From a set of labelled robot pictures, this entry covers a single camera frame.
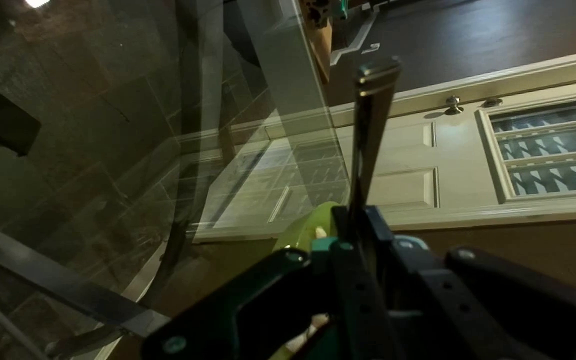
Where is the door window with white grille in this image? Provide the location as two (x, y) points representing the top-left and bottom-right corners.
(476, 91), (576, 204)

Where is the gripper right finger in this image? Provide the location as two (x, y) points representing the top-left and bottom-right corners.
(364, 205), (576, 360)

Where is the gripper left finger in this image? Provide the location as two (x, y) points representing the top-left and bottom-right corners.
(140, 205), (395, 360)

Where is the wooden furniture leg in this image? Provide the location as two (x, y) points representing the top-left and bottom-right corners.
(300, 0), (334, 85)

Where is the dark metal utensil handle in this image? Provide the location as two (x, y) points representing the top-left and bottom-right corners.
(345, 56), (403, 242)

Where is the lime green plastic item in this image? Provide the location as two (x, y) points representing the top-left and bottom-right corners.
(268, 200), (341, 360)

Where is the white panelled door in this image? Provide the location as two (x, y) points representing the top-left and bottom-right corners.
(193, 47), (576, 242)

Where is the silver door knob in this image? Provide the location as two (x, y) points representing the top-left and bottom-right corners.
(443, 95), (465, 116)

